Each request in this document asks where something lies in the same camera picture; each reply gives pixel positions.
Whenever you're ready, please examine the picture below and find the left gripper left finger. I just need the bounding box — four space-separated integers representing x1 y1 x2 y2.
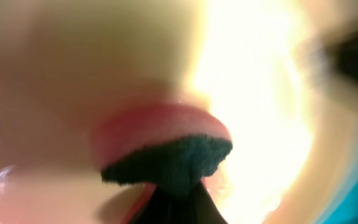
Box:
131 187 178 224

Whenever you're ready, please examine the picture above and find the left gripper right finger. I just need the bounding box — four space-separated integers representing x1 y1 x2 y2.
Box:
178 182 227 224

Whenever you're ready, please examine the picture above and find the green and pink sponge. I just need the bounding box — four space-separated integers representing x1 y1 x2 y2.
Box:
91 104 232 197

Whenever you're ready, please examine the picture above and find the yellow-green rimmed plate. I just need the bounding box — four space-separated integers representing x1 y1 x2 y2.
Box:
0 1 358 223

